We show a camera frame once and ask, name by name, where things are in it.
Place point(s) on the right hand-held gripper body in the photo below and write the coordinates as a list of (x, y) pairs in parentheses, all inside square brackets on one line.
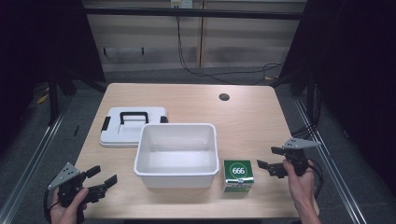
[(300, 143)]

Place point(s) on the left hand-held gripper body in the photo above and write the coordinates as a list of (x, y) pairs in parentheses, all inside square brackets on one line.
[(63, 176)]

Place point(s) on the green and white carton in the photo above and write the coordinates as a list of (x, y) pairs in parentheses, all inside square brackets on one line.
[(238, 176)]

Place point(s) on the white plastic storage box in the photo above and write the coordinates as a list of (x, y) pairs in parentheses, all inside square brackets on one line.
[(177, 155)]

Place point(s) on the person's right hand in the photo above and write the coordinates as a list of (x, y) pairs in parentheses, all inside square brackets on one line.
[(299, 183)]

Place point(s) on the person's left hand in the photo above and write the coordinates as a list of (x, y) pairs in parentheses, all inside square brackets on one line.
[(69, 212)]

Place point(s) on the small black stick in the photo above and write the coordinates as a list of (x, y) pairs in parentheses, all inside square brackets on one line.
[(76, 130)]

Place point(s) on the black metal stand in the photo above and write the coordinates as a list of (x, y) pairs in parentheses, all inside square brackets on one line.
[(53, 99), (310, 99)]

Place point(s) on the yellow floor tape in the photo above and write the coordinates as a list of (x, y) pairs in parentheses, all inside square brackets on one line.
[(42, 99)]

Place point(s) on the black curtain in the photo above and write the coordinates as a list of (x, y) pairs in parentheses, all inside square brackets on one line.
[(37, 40), (355, 62)]

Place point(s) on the black horizontal bar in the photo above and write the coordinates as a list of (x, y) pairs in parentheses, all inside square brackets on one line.
[(186, 13)]

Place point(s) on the metal floor rail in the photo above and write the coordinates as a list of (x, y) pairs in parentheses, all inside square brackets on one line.
[(31, 161), (330, 168)]

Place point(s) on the white wall socket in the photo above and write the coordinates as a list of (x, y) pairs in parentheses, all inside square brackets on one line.
[(181, 3)]

